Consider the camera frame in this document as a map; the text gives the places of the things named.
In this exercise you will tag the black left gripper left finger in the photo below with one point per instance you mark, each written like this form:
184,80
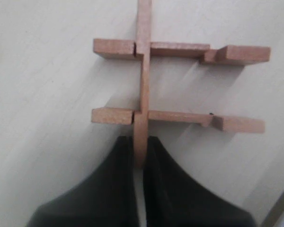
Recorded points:
105,199

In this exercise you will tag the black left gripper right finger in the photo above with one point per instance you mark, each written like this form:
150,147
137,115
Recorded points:
174,199

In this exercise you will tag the wooden notched piece two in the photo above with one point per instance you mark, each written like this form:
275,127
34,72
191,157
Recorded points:
224,123

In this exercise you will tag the wooden notched piece one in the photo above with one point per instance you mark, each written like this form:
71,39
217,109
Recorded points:
228,55

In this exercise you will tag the wooden notched piece three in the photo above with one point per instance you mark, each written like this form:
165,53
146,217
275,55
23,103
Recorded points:
143,48

